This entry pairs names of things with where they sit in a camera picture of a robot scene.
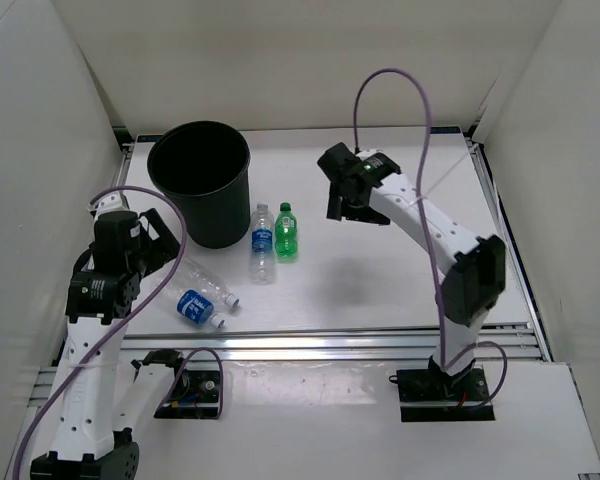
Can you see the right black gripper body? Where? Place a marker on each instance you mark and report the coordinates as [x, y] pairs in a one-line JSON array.
[[358, 210]]

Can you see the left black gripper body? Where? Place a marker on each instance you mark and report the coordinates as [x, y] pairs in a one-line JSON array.
[[153, 253]]

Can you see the green plastic bottle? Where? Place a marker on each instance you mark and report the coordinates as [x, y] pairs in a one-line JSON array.
[[286, 233]]

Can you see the clear bottle blue label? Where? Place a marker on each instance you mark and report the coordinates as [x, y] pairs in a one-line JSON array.
[[262, 263]]

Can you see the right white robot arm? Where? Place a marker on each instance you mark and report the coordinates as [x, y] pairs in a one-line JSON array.
[[469, 270]]

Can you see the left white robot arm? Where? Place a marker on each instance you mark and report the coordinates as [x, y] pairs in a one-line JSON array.
[[102, 300]]

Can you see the black plastic bin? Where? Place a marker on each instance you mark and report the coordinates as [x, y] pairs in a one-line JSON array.
[[203, 168]]

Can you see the clear bottle without label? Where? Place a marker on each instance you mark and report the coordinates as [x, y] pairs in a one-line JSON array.
[[191, 275]]

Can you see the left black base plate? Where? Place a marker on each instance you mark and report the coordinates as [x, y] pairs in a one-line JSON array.
[[196, 397]]

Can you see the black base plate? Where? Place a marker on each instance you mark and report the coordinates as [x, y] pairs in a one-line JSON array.
[[423, 401], [196, 397]]

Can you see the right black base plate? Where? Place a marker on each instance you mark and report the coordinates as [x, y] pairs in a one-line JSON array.
[[423, 401]]

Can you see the aluminium frame rail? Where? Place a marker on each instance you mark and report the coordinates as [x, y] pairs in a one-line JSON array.
[[412, 345]]

